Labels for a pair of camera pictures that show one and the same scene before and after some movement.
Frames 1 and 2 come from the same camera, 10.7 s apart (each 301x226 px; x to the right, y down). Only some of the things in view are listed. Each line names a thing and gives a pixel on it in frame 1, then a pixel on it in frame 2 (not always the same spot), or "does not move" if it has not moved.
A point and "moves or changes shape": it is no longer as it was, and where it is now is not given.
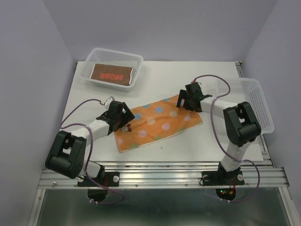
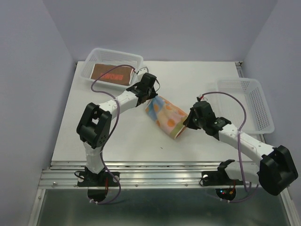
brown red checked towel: (116, 74) does not move
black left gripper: (127, 117) -> (152, 94)
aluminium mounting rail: (172, 174) does not move
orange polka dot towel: (154, 123) moves or changes shape
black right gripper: (182, 95) -> (188, 122)
